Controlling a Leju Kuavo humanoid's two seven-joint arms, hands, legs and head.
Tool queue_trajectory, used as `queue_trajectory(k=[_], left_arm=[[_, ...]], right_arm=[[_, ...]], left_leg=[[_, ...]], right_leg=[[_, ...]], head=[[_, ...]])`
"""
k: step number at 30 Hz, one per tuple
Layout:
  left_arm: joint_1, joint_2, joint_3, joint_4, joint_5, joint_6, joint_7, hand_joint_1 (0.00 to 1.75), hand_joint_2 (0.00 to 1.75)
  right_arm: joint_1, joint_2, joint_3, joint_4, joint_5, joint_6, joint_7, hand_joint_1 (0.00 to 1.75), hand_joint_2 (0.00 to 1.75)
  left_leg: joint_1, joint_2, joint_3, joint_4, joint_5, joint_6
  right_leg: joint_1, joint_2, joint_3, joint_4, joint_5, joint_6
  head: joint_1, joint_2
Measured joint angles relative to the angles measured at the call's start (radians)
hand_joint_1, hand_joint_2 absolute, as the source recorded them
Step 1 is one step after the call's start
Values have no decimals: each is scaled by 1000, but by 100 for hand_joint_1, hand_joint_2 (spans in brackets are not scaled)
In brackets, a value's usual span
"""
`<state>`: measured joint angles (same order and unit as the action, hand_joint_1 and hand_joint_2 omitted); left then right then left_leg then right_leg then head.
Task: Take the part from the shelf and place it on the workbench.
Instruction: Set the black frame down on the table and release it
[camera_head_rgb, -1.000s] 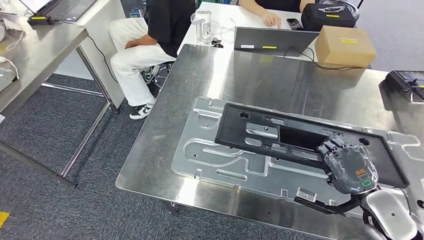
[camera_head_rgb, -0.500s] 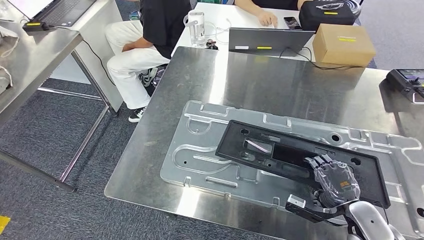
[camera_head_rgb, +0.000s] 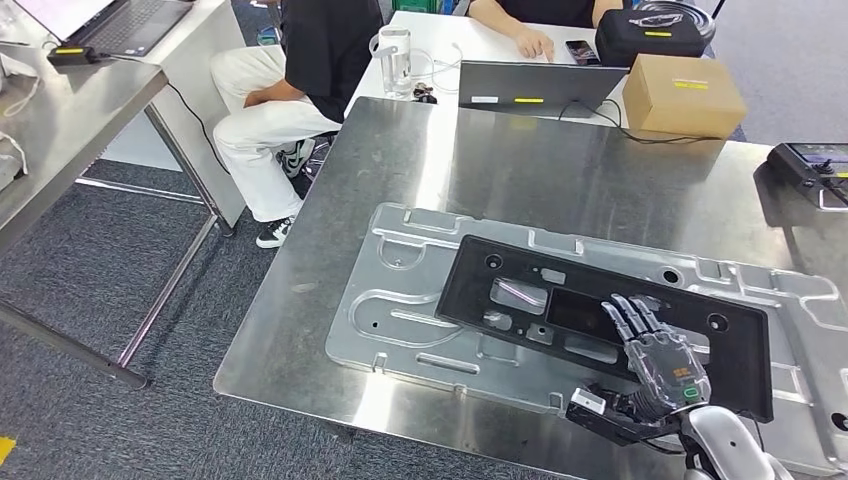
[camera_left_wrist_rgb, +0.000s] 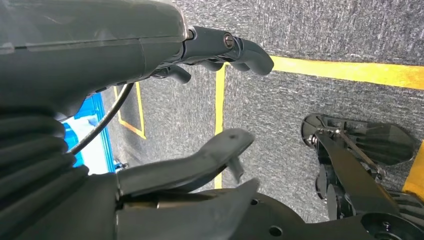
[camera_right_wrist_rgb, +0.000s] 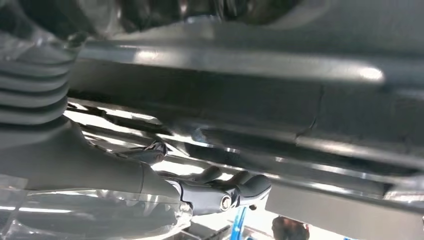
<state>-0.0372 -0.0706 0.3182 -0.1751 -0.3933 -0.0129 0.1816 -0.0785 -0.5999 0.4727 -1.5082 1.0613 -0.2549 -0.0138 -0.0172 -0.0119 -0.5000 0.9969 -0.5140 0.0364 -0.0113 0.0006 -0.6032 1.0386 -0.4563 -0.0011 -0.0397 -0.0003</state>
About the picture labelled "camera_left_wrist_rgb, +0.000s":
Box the blue metal shelf rack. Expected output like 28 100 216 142
62 93 129 175

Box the black robot leg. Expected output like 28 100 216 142
231 127 424 240

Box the black robot foot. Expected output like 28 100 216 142
300 113 417 167

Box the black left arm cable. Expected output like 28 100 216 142
67 82 135 156

